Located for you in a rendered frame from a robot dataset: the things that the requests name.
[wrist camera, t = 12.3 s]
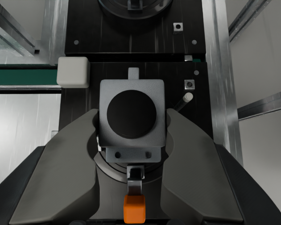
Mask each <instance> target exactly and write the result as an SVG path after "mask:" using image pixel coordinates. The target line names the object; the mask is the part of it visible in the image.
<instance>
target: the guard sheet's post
mask: <svg viewBox="0 0 281 225"><path fill-rule="evenodd" d="M35 44H36V40H35V39H34V38H33V37H32V36H31V35H30V34H29V33H28V32H27V31H26V30H25V29H24V28H23V27H22V26H21V25H20V24H19V23H18V22H17V21H16V20H15V19H14V18H13V16H12V15H11V14H10V13H9V12H8V11H7V10H6V9H5V8H4V7H3V6H2V5H1V4H0V45H2V46H3V47H4V48H5V49H7V50H8V51H10V52H11V53H12V54H14V55H15V56H17V57H23V56H24V55H26V56H27V57H34V52H35V50H34V49H33V48H32V47H35Z"/></svg>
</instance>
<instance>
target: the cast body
mask: <svg viewBox="0 0 281 225"><path fill-rule="evenodd" d="M98 144H99V146H100V147H102V148H106V161H107V162H108V163H158V162H160V161H161V147H164V146H165V144H166V125H165V86H164V82H163V80H161V79H139V68H138V67H130V68H128V79H104V80H102V81H101V83H100V98H99V136H98Z"/></svg>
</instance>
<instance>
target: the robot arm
mask: <svg viewBox="0 0 281 225"><path fill-rule="evenodd" d="M165 125H166V133H167V136H166V146H165V151H166V153H167V154H168V156H169V157H168V158H167V159H166V160H165V161H164V164H163V174H162V184H161V202H160V205H161V209H162V211H163V212H164V213H165V214H166V215H168V216H169V217H170V218H171V219H170V220H169V221H168V222H167V224H166V225H281V212H280V210H279V209H278V207H277V206H276V205H275V203H274V202H273V201H272V199H271V198H270V197H269V196H268V194H267V193H266V192H265V191H264V190H263V189H262V187H261V186H260V185H259V184H258V183H257V182H256V181H255V180H254V179H253V178H252V176H251V175H249V174H248V172H247V171H246V170H245V169H244V168H243V167H242V166H241V165H240V164H239V163H238V161H237V160H236V159H235V158H234V157H233V156H232V155H231V154H230V153H229V152H228V150H227V149H226V148H225V147H224V146H223V145H221V144H216V143H215V142H214V141H213V140H212V139H211V137H210V136H209V135H208V134H207V133H205V132H204V131H203V130H202V129H201V128H199V127H198V126H197V125H196V124H194V123H193V122H191V121H190V120H188V119H187V118H185V117H184V116H183V115H181V114H180V113H178V112H177V111H175V110H174V109H172V108H168V109H165ZM98 134H99V109H91V110H90V111H88V112H87V113H85V114H83V115H82V116H81V117H79V118H78V119H76V120H74V121H73V122H71V123H70V124H68V125H67V126H66V127H64V128H63V129H61V130H60V131H59V132H58V133H57V134H55V135H54V136H53V137H52V138H51V139H50V140H49V141H48V142H47V143H46V144H45V145H44V146H38V147H37V148H36V149H35V150H34V151H33V152H32V153H31V154H30V155H29V156H28V157H27V158H26V159H25V160H24V161H23V162H22V163H21V164H20V165H18V166H17V167H16V168H15V169H14V170H13V171H12V172H11V173H10V174H9V175H8V176H7V177H6V178H5V179H4V180H3V181H2V182H1V183H0V225H86V223H85V222H86V221H87V220H88V219H89V218H90V217H92V216H93V215H94V214H95V213H96V212H97V211H98V209H99V206H100V187H99V179H98V174H97V168H96V163H95V161H94V160H93V159H94V157H95V156H96V154H97V153H98V151H99V149H98V143H97V135H98Z"/></svg>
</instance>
